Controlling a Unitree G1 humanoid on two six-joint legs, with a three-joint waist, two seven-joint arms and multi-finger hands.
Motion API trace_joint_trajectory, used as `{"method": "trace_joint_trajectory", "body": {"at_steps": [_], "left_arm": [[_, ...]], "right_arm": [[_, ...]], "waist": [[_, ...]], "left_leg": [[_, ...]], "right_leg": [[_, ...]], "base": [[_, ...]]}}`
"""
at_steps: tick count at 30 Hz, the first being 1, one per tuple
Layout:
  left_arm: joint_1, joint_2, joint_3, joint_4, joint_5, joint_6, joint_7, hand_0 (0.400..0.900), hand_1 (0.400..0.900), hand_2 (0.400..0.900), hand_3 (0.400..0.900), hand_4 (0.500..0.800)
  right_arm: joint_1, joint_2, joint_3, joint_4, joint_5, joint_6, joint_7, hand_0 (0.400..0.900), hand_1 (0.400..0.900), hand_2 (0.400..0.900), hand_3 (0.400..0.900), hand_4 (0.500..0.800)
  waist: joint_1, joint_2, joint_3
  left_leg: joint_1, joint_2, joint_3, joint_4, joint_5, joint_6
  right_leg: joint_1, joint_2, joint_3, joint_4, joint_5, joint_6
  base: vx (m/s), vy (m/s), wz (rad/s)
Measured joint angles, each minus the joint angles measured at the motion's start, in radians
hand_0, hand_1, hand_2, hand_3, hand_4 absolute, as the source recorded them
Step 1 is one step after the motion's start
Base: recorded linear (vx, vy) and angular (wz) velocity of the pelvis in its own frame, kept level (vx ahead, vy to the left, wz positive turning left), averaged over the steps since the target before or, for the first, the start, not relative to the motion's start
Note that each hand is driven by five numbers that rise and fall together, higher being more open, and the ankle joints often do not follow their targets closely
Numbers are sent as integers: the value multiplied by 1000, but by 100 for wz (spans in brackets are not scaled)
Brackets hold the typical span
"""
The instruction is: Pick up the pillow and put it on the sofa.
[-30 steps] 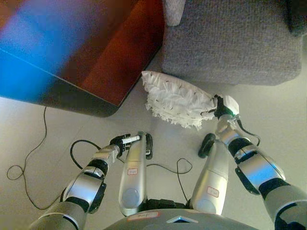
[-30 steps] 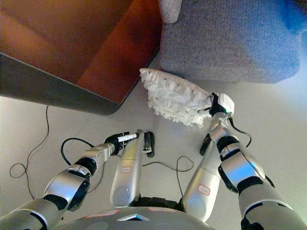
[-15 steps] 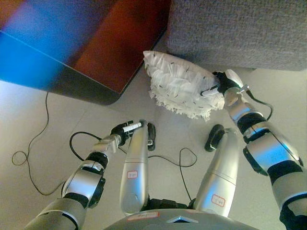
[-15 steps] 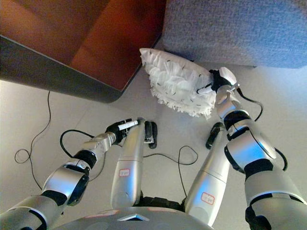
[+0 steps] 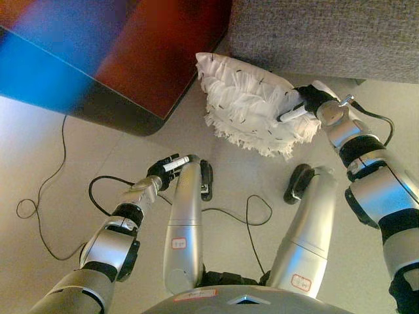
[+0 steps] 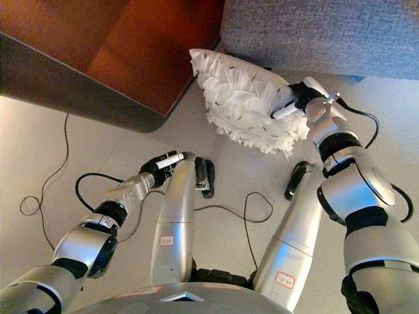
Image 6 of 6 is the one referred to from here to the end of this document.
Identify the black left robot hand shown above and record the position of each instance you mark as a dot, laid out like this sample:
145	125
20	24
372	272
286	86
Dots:
162	167

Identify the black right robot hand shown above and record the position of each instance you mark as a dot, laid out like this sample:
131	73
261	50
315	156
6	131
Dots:
301	96

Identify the white ruffled pillow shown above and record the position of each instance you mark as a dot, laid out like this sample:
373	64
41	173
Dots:
242	108

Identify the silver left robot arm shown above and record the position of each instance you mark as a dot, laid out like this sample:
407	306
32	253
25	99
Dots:
82	242

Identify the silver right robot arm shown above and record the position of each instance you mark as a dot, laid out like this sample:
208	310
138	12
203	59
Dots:
366	209

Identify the black left robot foot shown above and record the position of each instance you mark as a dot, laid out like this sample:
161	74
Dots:
205	178

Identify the black robot foot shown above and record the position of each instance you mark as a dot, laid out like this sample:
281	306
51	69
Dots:
205	178
293	181

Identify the grey fabric armchair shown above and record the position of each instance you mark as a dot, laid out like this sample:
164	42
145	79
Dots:
320	36

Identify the black right robot foot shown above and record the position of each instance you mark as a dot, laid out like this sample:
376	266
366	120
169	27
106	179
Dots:
293	181

